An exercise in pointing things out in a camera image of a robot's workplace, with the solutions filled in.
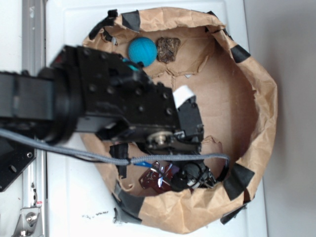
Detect black mounting plate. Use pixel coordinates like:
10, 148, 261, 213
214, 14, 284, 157
0, 137, 35, 193

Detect blue ball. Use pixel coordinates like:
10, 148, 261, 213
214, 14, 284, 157
128, 37, 158, 67

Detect metal corner bracket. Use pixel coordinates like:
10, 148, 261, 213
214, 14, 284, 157
12, 207, 44, 237

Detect brown paper bag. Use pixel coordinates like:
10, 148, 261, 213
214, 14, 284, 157
83, 7, 277, 234

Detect brown rock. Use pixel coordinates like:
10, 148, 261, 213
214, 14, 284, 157
157, 37, 181, 64

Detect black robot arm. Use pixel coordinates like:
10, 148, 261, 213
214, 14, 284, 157
0, 46, 204, 154

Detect aluminium rail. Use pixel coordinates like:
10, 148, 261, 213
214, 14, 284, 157
12, 0, 47, 237

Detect grey braided cable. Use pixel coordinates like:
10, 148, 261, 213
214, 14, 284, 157
0, 128, 230, 182

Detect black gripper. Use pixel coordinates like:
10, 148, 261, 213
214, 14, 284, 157
76, 47, 204, 154

